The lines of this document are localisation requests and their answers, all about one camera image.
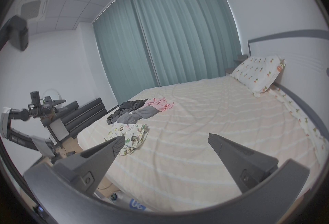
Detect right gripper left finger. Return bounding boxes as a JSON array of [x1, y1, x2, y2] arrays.
[[53, 135, 126, 196]]

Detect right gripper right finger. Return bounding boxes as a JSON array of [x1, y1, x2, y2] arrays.
[[208, 133, 279, 193]]

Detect white printed pyjama top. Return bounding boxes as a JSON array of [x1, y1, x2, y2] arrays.
[[103, 123, 150, 156]]

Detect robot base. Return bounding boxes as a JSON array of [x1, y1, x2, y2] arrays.
[[94, 190, 148, 212]]

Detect black chest of drawers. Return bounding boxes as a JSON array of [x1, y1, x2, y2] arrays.
[[62, 97, 108, 139]]

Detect bed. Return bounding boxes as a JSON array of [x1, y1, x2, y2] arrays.
[[77, 30, 329, 212]]

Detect black garment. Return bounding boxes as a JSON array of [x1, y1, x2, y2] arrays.
[[106, 99, 150, 125]]

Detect white printed pillow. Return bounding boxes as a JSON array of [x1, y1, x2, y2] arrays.
[[229, 55, 286, 97]]

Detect pink garment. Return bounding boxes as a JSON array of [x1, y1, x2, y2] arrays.
[[144, 97, 175, 112]]

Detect grey bedside table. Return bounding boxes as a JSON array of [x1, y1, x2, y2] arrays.
[[225, 54, 249, 76]]

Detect white ceiling air vent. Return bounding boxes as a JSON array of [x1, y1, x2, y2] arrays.
[[15, 0, 53, 23]]

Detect blue-green curtain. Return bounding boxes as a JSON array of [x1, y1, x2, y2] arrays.
[[92, 0, 242, 105]]

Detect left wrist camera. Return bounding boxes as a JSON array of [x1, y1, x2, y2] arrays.
[[30, 91, 41, 106]]

